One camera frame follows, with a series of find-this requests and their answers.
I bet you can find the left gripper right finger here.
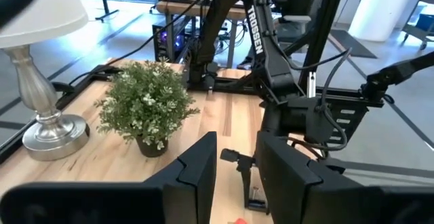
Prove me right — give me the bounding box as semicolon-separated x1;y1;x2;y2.
254;130;434;224

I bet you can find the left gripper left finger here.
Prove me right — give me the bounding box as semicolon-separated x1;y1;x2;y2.
0;130;218;224

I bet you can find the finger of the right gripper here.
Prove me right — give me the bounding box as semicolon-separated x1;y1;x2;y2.
242;168;254;208

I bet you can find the black binder clip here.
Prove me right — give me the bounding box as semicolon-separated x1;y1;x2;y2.
249;185;269;213

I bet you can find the black office chair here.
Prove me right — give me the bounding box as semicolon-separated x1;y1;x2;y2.
271;0;315;45

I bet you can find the white shade table lamp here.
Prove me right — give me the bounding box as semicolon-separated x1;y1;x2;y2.
0;0;91;162

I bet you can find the green potted plant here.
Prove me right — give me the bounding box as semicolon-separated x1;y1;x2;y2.
94;56;201;159

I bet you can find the black computer tower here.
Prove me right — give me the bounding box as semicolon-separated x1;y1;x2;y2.
151;22;193;64

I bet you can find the wooden background table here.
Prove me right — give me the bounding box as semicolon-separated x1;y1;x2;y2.
155;0;250;69

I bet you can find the white round column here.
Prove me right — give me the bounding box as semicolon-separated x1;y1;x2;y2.
348;0;431;42

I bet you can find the silver metal bracket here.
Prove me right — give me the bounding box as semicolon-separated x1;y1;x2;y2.
306;71;317;98

